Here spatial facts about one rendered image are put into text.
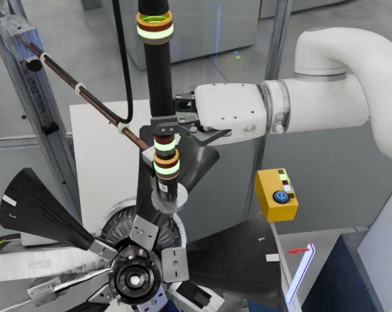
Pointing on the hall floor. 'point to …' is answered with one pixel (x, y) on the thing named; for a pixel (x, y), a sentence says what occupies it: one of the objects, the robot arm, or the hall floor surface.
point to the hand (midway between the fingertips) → (163, 116)
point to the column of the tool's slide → (16, 71)
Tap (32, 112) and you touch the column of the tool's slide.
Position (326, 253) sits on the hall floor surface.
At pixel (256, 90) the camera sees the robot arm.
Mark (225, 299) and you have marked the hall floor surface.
